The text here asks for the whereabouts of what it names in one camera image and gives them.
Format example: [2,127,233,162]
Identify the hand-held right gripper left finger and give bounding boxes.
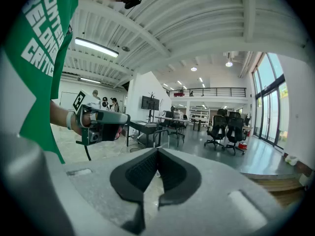
[110,148,158,204]

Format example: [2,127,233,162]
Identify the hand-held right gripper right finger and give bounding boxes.
[157,148,202,205]

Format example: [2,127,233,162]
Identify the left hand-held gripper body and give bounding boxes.
[72,89,131,146]

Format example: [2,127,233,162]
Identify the person's left forearm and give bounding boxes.
[50,99,74,132]

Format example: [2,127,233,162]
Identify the person's left hand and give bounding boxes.
[73,112,92,135]

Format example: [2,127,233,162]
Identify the black desk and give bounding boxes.
[126,120,158,148]

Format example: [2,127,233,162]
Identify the white wristband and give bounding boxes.
[65,110,75,130]

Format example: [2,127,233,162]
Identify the long ceiling tube light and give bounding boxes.
[74,37,120,58]
[79,77,101,84]

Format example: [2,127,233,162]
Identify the black screen on stand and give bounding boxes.
[141,95,160,122]

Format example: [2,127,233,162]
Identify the black mesh office chair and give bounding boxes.
[204,108,228,151]
[222,112,249,156]

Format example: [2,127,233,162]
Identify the person's green printed t-shirt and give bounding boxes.
[4,0,82,164]

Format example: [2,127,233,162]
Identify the white shelf rack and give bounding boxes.
[189,107,211,122]

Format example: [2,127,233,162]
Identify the wooden slatted step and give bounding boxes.
[241,173,306,207]

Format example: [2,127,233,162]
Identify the black mezzanine railing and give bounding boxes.
[169,87,247,97]

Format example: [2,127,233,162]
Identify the white plastic bag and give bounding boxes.
[284,153,299,166]

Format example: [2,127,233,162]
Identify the wooden table black wire legs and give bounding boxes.
[155,116,190,147]

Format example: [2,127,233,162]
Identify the glass doors black frame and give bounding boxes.
[251,52,289,150]

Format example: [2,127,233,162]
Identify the black head camera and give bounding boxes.
[125,0,143,9]

